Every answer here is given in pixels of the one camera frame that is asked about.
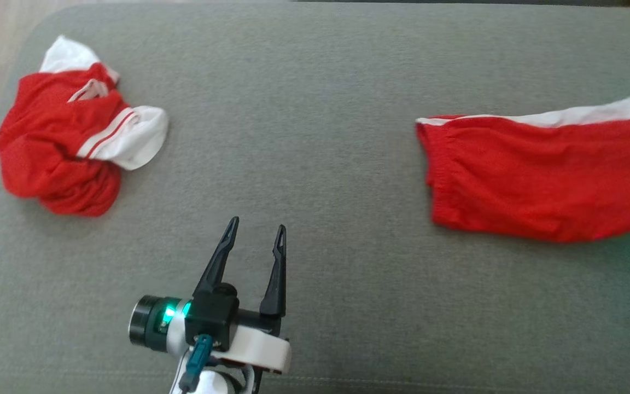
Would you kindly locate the red white number 23 jersey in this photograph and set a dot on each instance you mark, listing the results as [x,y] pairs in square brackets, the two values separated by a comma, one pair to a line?
[47,148]

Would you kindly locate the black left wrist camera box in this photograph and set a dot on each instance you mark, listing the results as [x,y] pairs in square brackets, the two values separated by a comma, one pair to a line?
[211,317]

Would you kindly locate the red shorts with white stripe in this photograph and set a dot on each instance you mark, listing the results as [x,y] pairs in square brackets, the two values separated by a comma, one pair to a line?
[523,175]

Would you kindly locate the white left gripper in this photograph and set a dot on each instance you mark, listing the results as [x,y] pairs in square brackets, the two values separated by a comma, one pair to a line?
[260,347]

